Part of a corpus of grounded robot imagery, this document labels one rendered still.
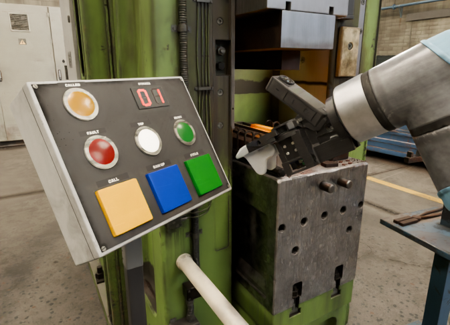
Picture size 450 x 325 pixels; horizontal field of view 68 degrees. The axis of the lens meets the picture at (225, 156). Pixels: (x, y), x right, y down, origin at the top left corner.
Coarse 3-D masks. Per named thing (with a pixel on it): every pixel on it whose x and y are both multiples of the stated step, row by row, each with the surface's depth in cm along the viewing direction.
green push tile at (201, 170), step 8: (192, 160) 67; (200, 160) 69; (208, 160) 71; (192, 168) 67; (200, 168) 68; (208, 168) 70; (192, 176) 66; (200, 176) 67; (208, 176) 69; (216, 176) 71; (200, 184) 67; (208, 184) 68; (216, 184) 70; (200, 192) 66
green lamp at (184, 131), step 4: (180, 124) 69; (184, 124) 70; (180, 128) 69; (184, 128) 70; (188, 128) 71; (180, 132) 68; (184, 132) 69; (188, 132) 70; (192, 132) 71; (180, 136) 68; (184, 136) 69; (188, 136) 70; (192, 136) 71; (184, 140) 69; (188, 140) 69
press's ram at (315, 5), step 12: (240, 0) 96; (252, 0) 91; (264, 0) 87; (276, 0) 87; (288, 0) 89; (300, 0) 91; (312, 0) 93; (324, 0) 95; (336, 0) 97; (348, 0) 99; (240, 12) 96; (252, 12) 93; (264, 12) 93; (312, 12) 94; (324, 12) 96; (336, 12) 98
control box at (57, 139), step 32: (32, 96) 49; (64, 96) 53; (96, 96) 57; (128, 96) 62; (32, 128) 51; (64, 128) 51; (96, 128) 55; (128, 128) 60; (160, 128) 65; (192, 128) 72; (32, 160) 53; (64, 160) 49; (128, 160) 57; (160, 160) 62; (64, 192) 50; (192, 192) 65; (224, 192) 72; (64, 224) 52; (96, 224) 49; (160, 224) 57; (96, 256) 48
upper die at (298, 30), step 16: (256, 16) 98; (272, 16) 92; (288, 16) 90; (304, 16) 93; (320, 16) 95; (240, 32) 106; (256, 32) 99; (272, 32) 93; (288, 32) 91; (304, 32) 94; (320, 32) 97; (240, 48) 108; (256, 48) 100; (272, 48) 95; (288, 48) 95; (304, 48) 95; (320, 48) 98
